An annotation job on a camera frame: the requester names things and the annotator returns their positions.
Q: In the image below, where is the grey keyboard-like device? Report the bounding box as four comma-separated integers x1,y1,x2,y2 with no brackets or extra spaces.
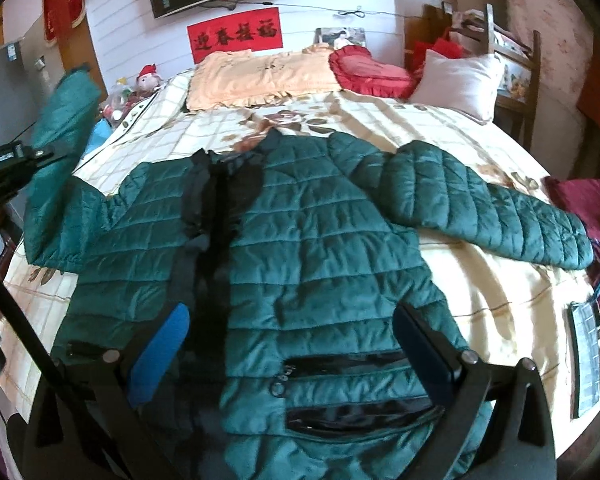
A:
568,301,600,418

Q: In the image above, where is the framed photo at headboard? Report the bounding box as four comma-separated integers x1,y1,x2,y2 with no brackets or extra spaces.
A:
314,27,366,50

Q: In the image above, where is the dark green quilted puffer jacket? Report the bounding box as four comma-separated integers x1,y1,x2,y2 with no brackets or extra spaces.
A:
24,72,593,479

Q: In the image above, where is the cream floral plaid bedspread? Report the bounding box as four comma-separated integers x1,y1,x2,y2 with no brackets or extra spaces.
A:
0,66,600,461

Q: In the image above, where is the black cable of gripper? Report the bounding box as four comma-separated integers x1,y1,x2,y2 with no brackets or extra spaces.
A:
0,257,146,480

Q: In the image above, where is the plush doll with red hat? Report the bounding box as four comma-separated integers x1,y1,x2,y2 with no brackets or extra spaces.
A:
135,64,162,96

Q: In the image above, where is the red banner with black calligraphy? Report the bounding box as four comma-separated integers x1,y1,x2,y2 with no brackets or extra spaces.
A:
187,6,283,64

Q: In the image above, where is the grey refrigerator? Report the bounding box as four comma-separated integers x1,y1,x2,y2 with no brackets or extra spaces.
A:
0,41,41,145

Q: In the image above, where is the peach ruffled pillow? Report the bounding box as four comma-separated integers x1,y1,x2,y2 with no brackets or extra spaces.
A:
186,44,340,112

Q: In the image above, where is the wooden chair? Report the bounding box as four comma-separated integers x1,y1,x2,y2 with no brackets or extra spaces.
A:
424,1,542,151

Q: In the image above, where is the pale pink square pillow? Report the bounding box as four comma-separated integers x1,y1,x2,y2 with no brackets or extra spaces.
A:
408,50,505,125

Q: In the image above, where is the light blue bag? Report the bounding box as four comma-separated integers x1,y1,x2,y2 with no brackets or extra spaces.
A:
82,118,112,157

